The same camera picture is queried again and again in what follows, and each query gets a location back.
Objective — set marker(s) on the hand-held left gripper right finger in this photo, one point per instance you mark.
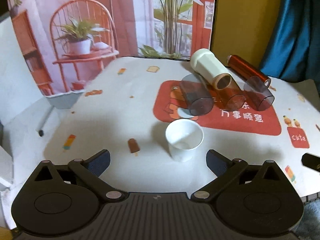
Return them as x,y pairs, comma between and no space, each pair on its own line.
216,162

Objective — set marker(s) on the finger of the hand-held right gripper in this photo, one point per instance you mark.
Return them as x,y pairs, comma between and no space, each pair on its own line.
310,160

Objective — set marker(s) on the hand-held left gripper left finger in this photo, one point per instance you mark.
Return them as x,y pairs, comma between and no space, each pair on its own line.
99,162

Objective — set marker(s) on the white paper cup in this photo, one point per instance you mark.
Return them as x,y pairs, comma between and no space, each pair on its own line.
184,140

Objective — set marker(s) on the brown transparent plastic cup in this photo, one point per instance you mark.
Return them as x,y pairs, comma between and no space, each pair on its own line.
231,98

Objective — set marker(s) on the grey transparent plastic cup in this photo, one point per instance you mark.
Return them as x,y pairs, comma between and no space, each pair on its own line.
260,93
196,97

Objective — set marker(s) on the cream white tube cup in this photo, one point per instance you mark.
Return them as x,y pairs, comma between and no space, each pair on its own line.
211,68

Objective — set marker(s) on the copper metallic cylinder cup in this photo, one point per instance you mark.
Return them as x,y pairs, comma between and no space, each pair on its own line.
246,70

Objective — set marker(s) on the red printed mat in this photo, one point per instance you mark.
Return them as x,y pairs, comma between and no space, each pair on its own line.
240,123

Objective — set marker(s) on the printed white tablecloth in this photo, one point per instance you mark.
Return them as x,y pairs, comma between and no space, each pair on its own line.
120,120

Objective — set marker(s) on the white stick with black tip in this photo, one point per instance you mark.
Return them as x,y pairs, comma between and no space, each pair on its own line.
45,120

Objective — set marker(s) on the blue curtain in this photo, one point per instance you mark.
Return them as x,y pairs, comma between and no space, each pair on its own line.
295,30

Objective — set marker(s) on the printed backdrop poster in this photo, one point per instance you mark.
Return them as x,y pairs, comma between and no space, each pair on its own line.
105,22

